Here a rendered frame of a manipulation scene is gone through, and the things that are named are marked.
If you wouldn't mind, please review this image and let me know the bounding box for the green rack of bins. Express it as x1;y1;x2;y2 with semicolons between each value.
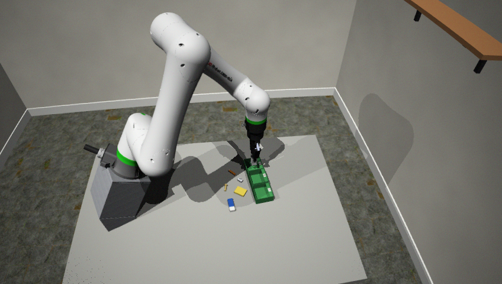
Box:
244;156;274;204

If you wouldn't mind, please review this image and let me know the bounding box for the blue and white eraser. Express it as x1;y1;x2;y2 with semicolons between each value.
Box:
227;198;235;212

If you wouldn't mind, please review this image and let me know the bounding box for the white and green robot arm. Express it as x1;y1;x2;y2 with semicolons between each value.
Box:
83;12;271;180

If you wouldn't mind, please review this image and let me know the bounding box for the yellow flat square pad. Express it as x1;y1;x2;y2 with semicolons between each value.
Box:
234;186;247;197

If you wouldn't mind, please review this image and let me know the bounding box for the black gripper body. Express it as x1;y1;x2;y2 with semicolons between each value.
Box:
247;130;264;147

